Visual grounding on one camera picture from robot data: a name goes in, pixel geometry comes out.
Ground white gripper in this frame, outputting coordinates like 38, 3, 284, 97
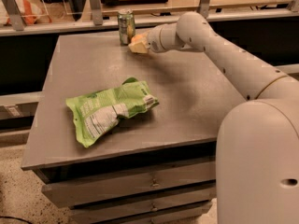
129, 26, 165, 54

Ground orange fruit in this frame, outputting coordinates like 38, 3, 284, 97
131, 35, 142, 43

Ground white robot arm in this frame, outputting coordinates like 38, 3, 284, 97
130, 12, 299, 224

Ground green soda can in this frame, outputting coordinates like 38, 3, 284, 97
118, 8, 135, 45

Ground green chip bag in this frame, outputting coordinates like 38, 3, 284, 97
65, 77, 159, 148

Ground orange white bag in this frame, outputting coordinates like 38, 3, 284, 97
0, 0, 51, 26

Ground grey drawer cabinet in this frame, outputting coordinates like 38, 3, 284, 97
21, 32, 242, 224

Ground top drawer knob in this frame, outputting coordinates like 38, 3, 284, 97
150, 178, 160, 189

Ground drawer knob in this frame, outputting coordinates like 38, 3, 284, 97
150, 178, 160, 189
150, 203, 159, 212

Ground metal shelf rail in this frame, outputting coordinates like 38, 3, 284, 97
0, 0, 298, 36

